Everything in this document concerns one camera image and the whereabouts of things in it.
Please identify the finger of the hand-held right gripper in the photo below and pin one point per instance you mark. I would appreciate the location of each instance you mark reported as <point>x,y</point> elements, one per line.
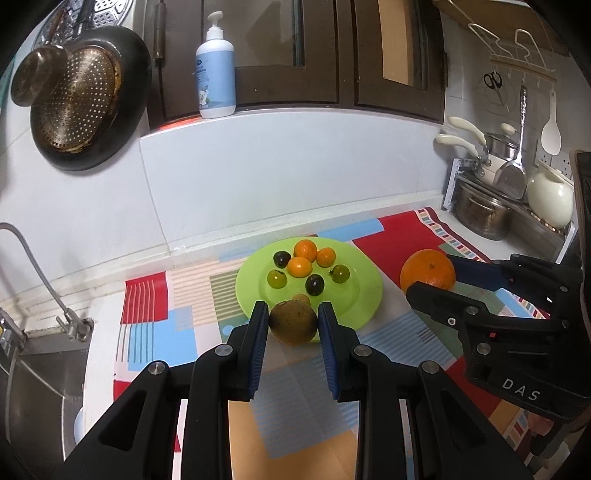
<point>434,297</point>
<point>475,273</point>

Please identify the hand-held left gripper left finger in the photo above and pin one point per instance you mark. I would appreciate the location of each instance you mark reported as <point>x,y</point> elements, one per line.
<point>256,360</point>

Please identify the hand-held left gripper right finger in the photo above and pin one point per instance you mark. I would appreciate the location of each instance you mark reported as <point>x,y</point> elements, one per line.
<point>328,360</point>

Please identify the large navel orange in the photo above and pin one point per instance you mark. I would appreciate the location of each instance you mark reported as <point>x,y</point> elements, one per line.
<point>427,270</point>

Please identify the brown kiwi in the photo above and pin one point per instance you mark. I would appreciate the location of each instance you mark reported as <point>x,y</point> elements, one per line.
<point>293,323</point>

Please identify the green plate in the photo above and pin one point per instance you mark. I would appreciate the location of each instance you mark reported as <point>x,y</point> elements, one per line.
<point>364,286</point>

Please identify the dark purple plum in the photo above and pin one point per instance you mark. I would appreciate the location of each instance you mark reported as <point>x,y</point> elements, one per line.
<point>281,258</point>
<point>315,284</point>

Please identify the small tangerine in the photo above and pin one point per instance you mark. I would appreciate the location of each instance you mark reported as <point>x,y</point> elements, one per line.
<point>305,249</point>
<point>326,256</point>
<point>299,266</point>

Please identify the large steel pot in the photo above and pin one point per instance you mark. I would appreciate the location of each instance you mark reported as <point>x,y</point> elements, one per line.
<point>482,212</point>

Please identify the colourful patchwork mat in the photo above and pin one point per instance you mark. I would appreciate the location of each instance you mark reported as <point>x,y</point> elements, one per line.
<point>295,415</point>

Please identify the small yellow-green fruit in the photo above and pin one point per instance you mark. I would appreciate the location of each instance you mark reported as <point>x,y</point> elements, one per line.
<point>302,299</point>

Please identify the metal dish rack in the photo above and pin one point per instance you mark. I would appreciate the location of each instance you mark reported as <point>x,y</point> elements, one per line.
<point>531,230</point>

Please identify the metal spatula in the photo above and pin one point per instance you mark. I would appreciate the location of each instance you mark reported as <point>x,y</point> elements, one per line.
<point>511,180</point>

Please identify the white round pot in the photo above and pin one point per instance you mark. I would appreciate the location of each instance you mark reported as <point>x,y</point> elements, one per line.
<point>549,198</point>

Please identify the lidded steel pot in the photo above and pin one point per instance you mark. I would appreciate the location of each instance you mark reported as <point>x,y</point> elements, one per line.
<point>503,145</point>

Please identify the white rice spoon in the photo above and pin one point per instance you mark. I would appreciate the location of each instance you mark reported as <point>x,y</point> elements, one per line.
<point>551,136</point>

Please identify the black scissors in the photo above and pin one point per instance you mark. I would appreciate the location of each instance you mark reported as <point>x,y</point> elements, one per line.
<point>494,80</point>

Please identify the steel sink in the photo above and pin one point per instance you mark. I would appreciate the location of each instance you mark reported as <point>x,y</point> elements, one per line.
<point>41,383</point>

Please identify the metal faucet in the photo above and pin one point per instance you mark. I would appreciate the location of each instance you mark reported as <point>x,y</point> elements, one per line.
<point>44,281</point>

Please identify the dark wooden cabinet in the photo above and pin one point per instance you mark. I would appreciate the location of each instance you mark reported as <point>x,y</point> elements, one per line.
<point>318,50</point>

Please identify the white pump bottle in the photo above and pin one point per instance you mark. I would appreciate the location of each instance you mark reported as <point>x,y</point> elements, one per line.
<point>216,78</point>

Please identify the black frying pan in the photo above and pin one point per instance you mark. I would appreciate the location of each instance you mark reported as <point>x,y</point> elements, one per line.
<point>131,83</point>

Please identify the brass perforated colander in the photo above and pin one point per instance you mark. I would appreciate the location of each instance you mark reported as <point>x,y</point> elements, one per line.
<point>78,101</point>

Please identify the steel ladle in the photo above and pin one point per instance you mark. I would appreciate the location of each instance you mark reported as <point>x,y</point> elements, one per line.
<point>37,76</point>

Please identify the white wall outlet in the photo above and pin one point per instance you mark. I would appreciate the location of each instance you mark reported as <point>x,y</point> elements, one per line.
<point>565,164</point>

